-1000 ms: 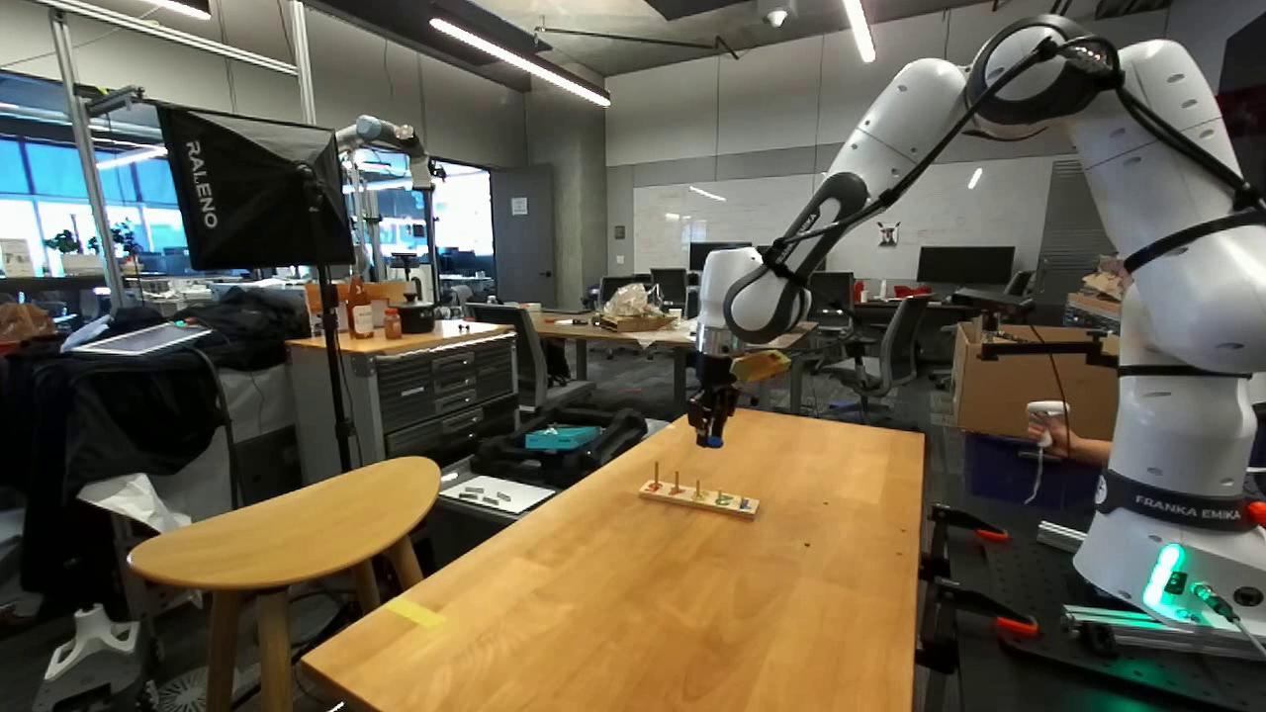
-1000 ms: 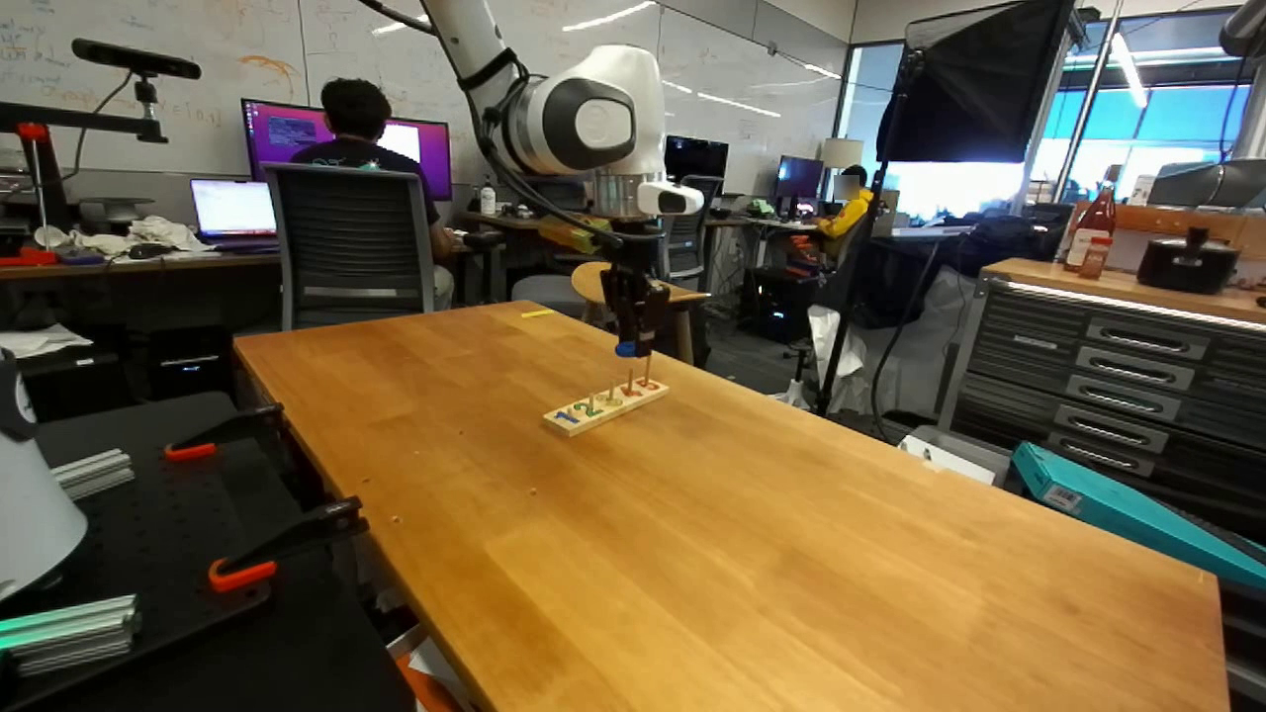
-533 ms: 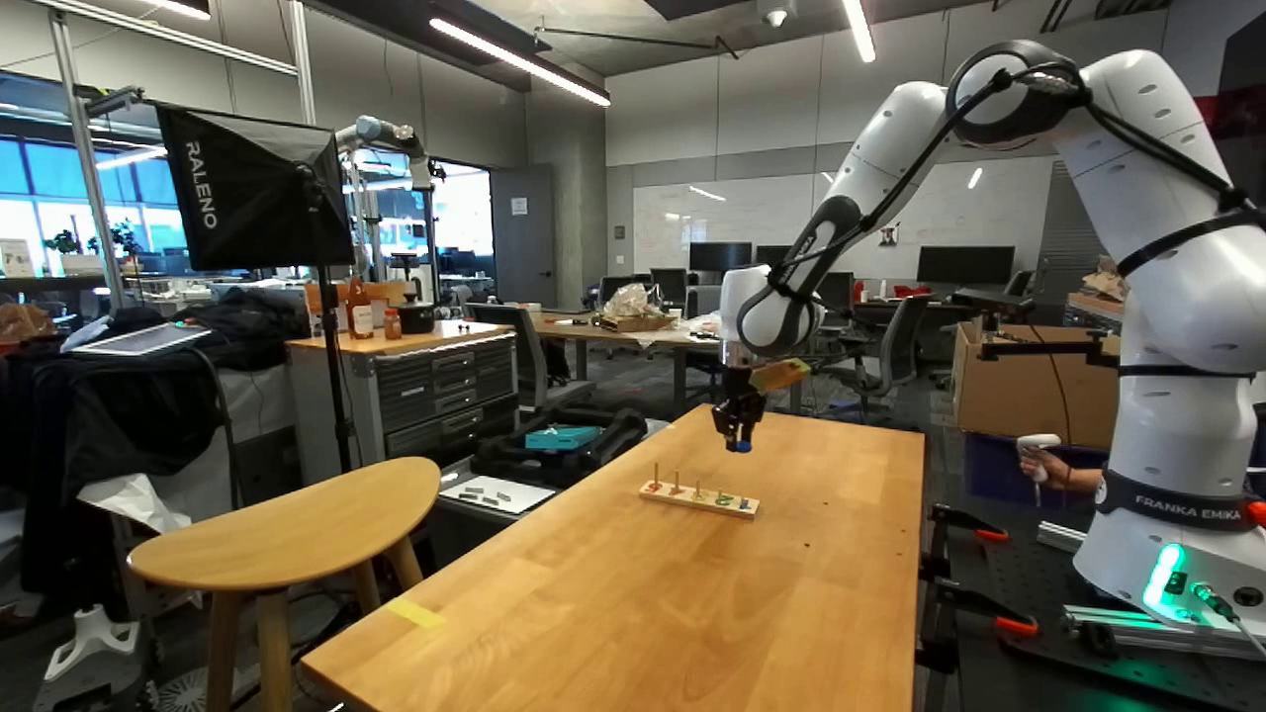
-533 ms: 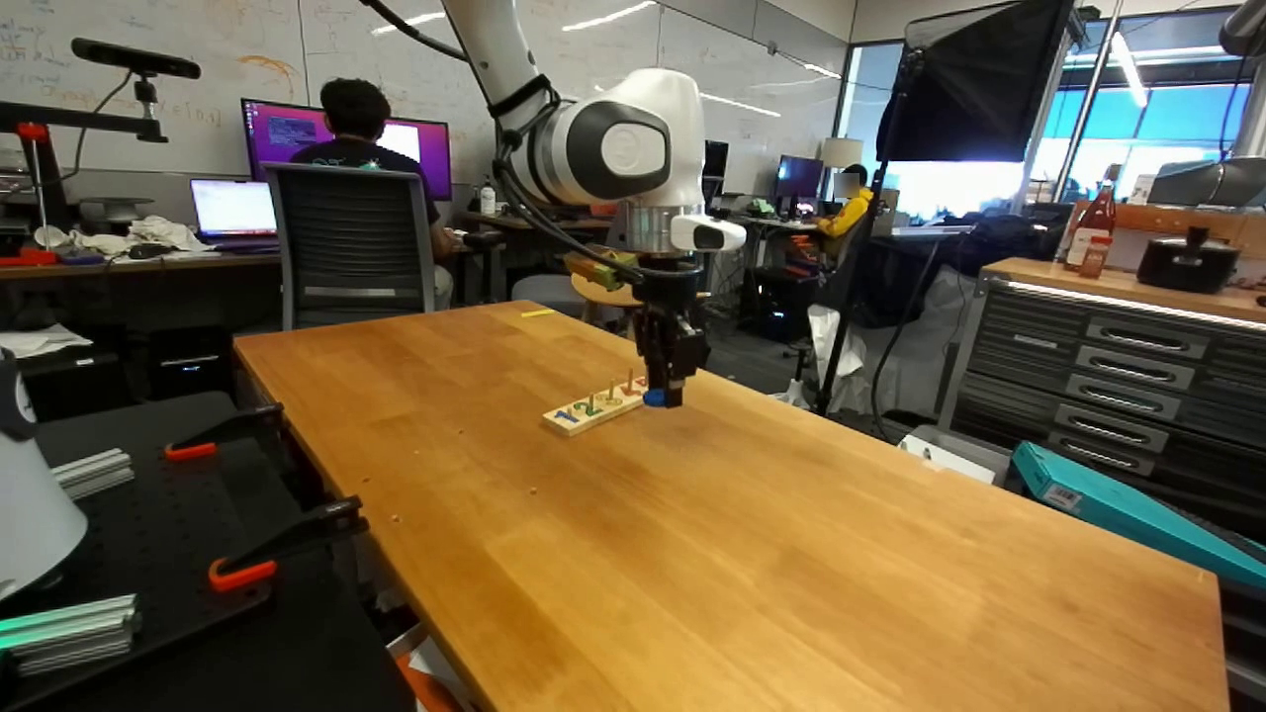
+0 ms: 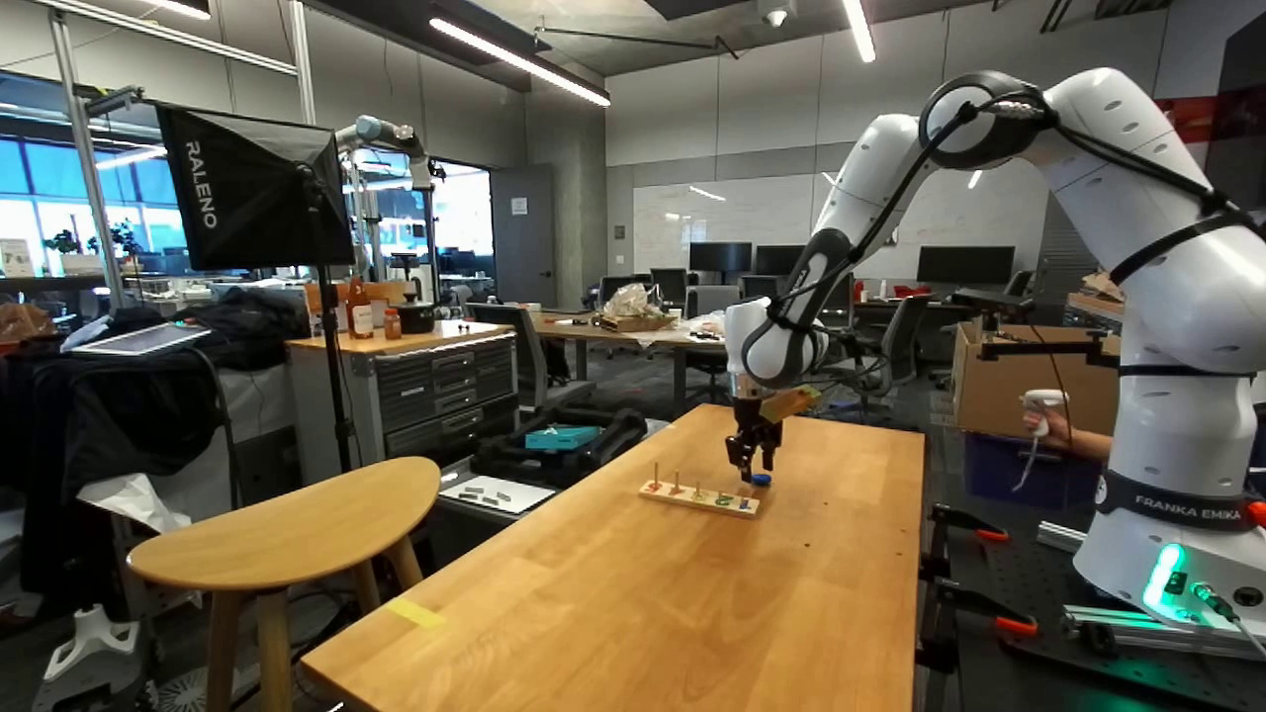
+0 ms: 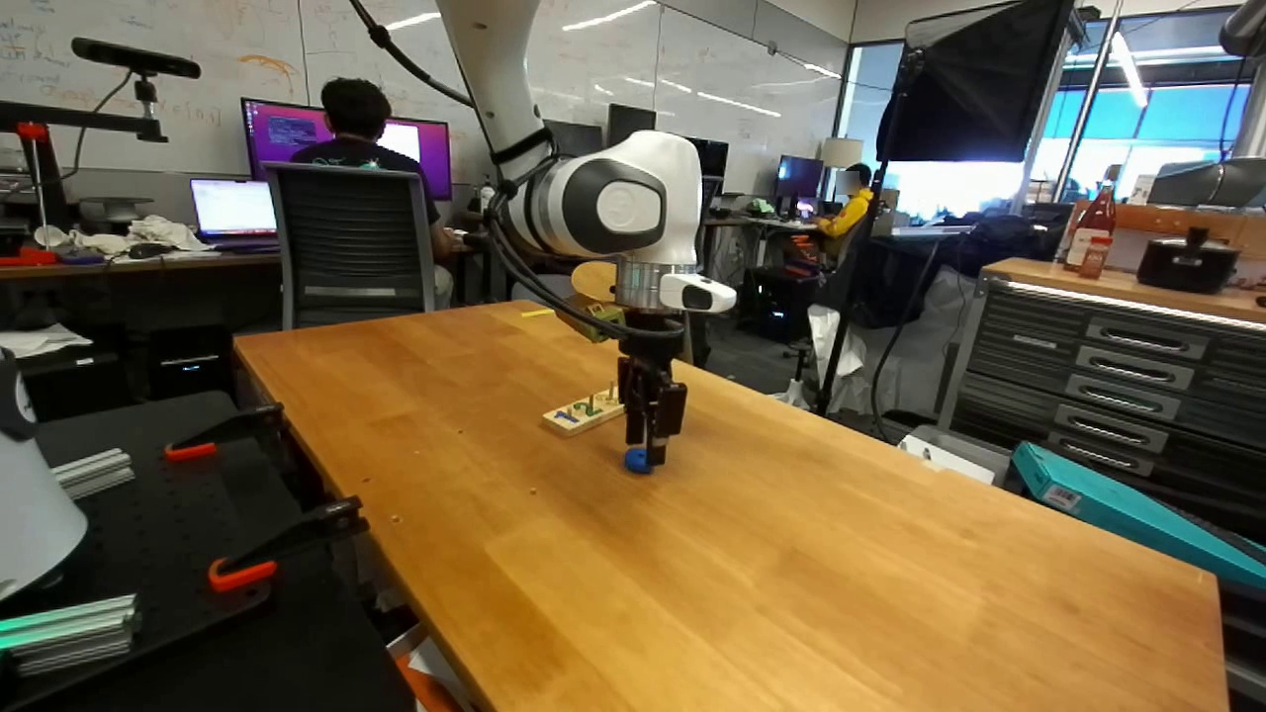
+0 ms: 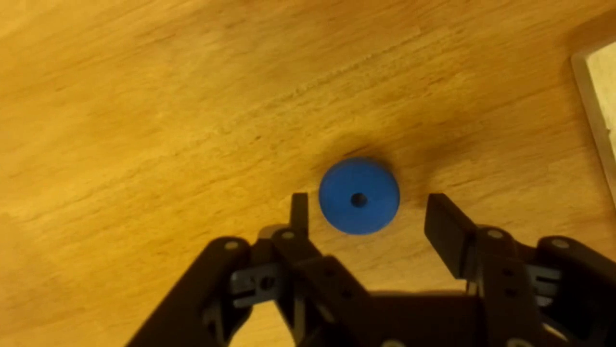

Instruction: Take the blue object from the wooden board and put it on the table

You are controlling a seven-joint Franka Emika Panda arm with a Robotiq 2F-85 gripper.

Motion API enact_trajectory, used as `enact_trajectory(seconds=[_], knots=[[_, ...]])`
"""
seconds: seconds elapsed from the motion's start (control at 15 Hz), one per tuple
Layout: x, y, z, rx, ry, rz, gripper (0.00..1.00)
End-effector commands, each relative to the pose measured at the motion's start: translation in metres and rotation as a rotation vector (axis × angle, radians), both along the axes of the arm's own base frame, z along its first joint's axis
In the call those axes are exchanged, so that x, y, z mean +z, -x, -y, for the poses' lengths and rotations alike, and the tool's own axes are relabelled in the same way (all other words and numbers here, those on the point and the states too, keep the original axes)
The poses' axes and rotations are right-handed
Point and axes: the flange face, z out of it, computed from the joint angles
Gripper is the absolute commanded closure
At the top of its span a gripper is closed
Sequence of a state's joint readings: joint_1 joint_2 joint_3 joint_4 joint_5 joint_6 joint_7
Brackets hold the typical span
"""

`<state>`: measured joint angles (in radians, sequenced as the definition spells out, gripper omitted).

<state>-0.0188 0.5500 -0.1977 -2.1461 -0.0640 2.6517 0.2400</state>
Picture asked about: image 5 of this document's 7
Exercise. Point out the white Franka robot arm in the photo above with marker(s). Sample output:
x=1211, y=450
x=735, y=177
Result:
x=1163, y=262

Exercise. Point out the black draped jacket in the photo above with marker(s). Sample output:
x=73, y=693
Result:
x=106, y=450

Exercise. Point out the grey door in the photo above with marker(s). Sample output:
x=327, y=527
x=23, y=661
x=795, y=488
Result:
x=530, y=240

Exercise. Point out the silver laptop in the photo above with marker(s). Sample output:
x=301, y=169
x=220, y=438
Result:
x=141, y=337

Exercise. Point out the wooden rounded stool table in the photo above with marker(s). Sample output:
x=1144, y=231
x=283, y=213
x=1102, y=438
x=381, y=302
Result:
x=299, y=527

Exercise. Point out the black bag teal inside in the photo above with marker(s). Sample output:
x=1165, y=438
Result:
x=561, y=441

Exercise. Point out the wooden number peg board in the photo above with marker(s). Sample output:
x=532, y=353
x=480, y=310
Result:
x=697, y=496

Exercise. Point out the white plastic floor object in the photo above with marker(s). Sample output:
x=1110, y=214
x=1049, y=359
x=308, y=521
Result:
x=85, y=660

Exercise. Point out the black office chair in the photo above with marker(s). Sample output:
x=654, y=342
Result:
x=879, y=351

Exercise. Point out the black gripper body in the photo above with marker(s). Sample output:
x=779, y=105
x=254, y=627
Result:
x=752, y=420

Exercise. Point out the wide black computer monitor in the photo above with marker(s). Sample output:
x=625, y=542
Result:
x=966, y=266

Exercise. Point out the orange bottles on cabinet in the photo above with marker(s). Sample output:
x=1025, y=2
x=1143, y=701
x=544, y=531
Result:
x=375, y=313

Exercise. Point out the metal vertical pole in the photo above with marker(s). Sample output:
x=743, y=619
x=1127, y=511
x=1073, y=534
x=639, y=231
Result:
x=85, y=159

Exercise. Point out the person forearm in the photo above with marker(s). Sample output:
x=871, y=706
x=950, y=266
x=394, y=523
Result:
x=1089, y=444

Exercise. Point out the black softbox light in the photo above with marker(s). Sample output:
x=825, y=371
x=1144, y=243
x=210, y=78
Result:
x=259, y=192

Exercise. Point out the blue storage bin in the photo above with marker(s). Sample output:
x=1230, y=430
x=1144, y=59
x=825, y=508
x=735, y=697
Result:
x=1041, y=478

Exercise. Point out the brown cardboard box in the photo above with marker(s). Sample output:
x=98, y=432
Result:
x=1022, y=382

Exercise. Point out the wall whiteboard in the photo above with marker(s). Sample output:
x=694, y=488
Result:
x=727, y=219

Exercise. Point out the orange black bar clamp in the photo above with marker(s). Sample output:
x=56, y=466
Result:
x=982, y=619
x=973, y=527

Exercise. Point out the crumpled beige packing paper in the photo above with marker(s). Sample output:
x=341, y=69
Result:
x=636, y=308

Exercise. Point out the yellow wrist camera mount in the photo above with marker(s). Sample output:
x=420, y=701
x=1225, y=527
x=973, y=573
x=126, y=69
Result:
x=791, y=403

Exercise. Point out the grey drawer cabinet wooden top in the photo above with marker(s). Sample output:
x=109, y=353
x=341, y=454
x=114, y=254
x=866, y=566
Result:
x=420, y=391

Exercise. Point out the yellow tape strip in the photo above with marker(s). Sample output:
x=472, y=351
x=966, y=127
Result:
x=419, y=615

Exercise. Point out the black light stand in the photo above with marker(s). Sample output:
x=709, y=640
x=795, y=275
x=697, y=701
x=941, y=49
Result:
x=333, y=371

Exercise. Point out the white handheld controller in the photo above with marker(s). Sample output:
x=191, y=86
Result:
x=1041, y=403

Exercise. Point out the long ceiling light strip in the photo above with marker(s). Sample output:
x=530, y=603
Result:
x=519, y=62

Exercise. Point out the wooden work desk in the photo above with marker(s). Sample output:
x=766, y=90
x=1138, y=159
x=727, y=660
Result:
x=636, y=337

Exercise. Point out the short ceiling light strip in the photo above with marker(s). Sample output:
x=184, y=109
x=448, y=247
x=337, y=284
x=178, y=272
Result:
x=859, y=28

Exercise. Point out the black cup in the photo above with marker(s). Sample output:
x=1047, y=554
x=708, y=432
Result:
x=419, y=318

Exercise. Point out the blue round peg piece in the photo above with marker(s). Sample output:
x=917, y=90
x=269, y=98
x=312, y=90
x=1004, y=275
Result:
x=759, y=482

